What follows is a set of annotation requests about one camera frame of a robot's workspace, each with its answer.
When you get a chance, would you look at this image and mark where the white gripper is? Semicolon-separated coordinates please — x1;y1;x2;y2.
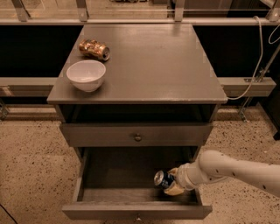
164;163;202;196

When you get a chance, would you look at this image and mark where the blue pepsi can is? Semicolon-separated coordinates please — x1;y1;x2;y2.
154;171;174;189

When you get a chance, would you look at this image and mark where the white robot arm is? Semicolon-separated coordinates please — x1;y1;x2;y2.
164;150;280;197

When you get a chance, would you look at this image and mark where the round brass drawer knob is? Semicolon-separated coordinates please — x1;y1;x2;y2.
134;133;142;142

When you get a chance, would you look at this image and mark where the open grey middle drawer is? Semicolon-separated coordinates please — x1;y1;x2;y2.
62;147;212;220

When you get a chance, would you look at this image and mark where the grey wooden drawer cabinet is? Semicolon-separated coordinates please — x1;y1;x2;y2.
46;23;228;163

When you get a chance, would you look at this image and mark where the closed grey top drawer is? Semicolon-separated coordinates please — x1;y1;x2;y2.
60;122;213;147

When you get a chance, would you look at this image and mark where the crushed orange soda can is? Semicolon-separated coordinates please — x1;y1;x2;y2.
79;39;110;61

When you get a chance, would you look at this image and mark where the white ceramic bowl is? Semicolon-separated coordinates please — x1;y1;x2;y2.
66;59;106;92

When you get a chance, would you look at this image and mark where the black floor cable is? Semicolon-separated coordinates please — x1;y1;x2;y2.
0;203;19;224

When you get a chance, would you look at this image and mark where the metal railing frame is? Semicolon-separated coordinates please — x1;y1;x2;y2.
0;0;280;123

